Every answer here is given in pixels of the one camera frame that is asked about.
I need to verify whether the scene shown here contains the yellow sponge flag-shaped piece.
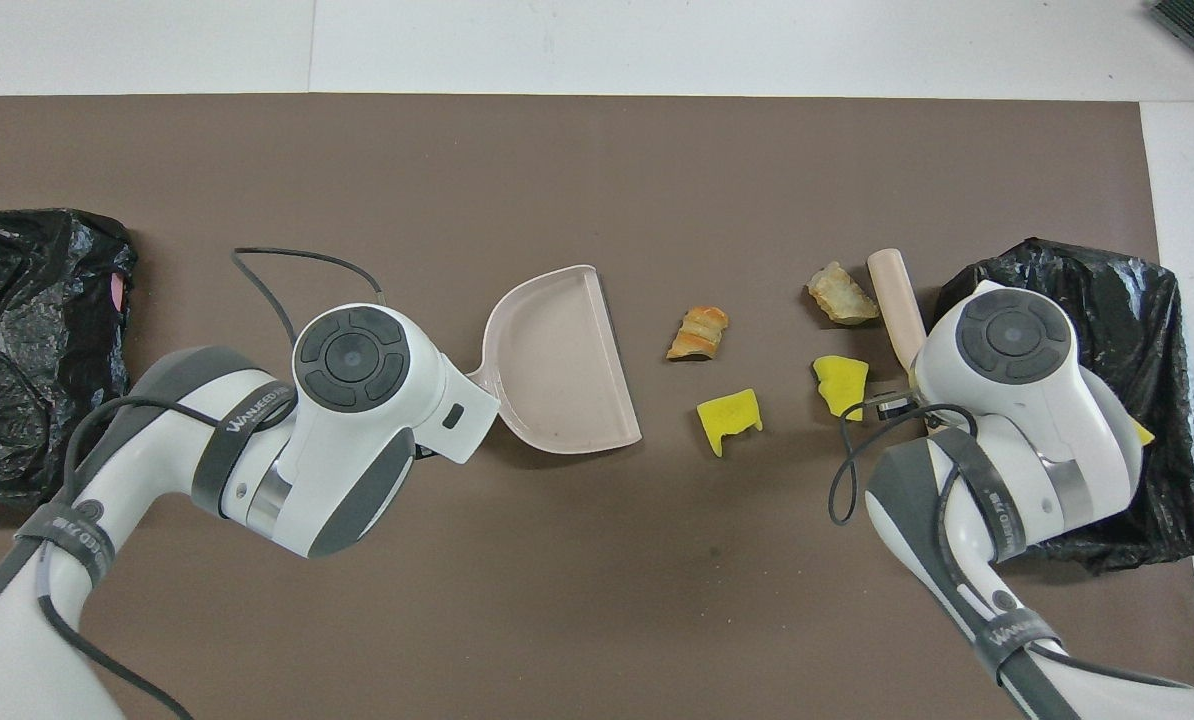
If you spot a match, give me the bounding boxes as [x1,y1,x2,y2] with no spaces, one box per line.
[696,388,763,459]

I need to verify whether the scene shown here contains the pale crusty bread chunk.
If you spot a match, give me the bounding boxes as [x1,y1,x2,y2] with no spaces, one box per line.
[807,262,880,327]

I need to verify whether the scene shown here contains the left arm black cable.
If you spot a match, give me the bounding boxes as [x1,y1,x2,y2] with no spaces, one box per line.
[35,247,390,720]

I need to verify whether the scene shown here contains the brown table mat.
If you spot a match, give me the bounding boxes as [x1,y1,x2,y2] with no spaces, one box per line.
[0,95,1194,720]

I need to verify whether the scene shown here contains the beige plastic dustpan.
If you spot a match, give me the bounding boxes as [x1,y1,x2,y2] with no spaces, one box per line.
[465,264,644,456]

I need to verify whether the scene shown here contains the beige handled hand brush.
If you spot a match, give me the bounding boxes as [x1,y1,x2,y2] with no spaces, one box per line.
[866,248,928,371]

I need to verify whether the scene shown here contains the striped orange bread piece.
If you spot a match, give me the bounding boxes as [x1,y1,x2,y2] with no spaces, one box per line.
[666,306,731,361]

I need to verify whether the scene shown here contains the yellow sponge squarish piece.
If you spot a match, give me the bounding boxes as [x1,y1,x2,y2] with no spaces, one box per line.
[813,355,870,422]

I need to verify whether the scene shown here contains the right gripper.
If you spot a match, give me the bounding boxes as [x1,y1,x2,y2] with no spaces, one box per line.
[910,320,963,403]

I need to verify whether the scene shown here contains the black bag bin pink spot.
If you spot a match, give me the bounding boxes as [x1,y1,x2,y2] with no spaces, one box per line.
[0,208,139,506]

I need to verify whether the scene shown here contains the black bag lined bin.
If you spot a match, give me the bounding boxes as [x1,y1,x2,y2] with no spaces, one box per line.
[932,237,1194,574]

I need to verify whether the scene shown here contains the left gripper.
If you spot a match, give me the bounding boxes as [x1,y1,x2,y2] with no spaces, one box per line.
[412,358,501,466]

